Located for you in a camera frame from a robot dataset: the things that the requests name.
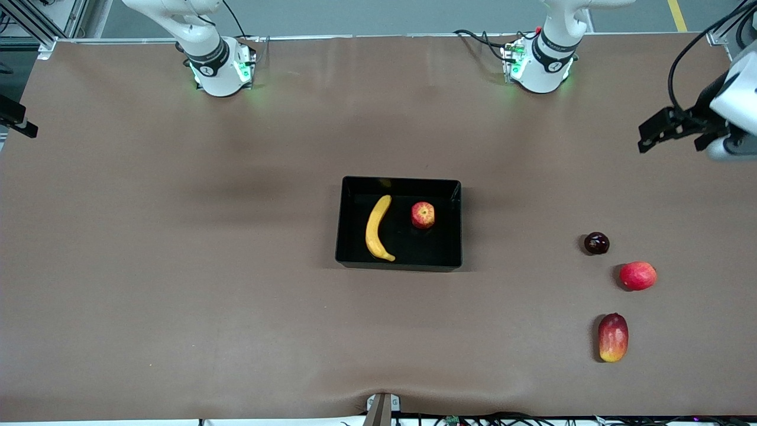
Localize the red yellow apple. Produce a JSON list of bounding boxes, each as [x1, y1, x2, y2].
[[410, 201, 436, 230]]

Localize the black rectangular plastic box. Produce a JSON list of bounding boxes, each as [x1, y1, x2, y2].
[[335, 176, 462, 272]]

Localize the yellow banana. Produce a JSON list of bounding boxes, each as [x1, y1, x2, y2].
[[364, 194, 397, 263]]

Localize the red round peach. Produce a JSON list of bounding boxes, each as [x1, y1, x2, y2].
[[619, 261, 658, 292]]

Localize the red yellow mango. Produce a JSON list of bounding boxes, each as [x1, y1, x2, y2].
[[598, 313, 629, 363]]

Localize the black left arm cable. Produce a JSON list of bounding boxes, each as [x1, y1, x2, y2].
[[668, 0, 757, 114]]

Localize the aluminium frame profile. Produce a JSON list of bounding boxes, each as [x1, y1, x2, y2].
[[0, 0, 89, 60]]

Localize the black base power cable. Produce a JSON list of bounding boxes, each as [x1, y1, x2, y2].
[[454, 29, 516, 63]]

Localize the black table edge cables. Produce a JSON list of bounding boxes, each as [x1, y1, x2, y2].
[[390, 412, 757, 426]]

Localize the grey metal table bracket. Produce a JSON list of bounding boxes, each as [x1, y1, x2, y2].
[[365, 392, 402, 426]]

